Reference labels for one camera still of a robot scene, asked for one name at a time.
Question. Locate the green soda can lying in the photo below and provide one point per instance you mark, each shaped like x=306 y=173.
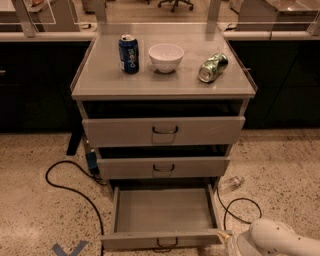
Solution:
x=213 y=67

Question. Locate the blue Pepsi can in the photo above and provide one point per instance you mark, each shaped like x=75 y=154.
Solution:
x=129 y=54

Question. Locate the grey bottom drawer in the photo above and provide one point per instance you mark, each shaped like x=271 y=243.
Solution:
x=163 y=219

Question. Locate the white bowl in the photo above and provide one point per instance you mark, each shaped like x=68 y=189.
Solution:
x=166 y=57

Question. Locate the blue power adapter box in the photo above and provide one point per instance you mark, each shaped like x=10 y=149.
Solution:
x=91 y=160

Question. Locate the black office chair base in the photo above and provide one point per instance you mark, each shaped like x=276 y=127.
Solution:
x=175 y=4

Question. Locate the clear plastic bottle on floor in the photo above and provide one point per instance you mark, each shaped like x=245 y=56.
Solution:
x=230 y=184

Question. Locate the grey middle drawer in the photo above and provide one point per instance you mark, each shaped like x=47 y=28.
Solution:
x=174 y=167

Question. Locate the grey top drawer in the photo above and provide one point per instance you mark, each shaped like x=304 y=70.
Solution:
x=163 y=131

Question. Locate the grey drawer cabinet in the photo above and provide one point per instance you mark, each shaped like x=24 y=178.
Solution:
x=104 y=91

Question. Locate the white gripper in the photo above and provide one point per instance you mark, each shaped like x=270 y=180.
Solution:
x=234 y=246

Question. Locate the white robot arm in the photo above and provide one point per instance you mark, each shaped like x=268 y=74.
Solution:
x=266 y=237

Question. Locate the grey drawer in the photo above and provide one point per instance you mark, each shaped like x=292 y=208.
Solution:
x=174 y=167
x=163 y=131
x=163 y=219

